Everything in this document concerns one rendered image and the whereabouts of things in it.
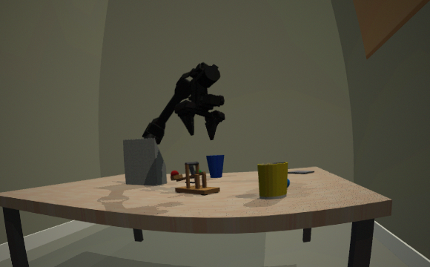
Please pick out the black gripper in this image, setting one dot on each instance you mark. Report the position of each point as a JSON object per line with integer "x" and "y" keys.
{"x": 187, "y": 109}

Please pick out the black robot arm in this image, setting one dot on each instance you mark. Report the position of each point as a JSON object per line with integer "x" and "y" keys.
{"x": 203, "y": 76}

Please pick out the yellow mug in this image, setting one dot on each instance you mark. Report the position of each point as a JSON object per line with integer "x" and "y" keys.
{"x": 272, "y": 180}

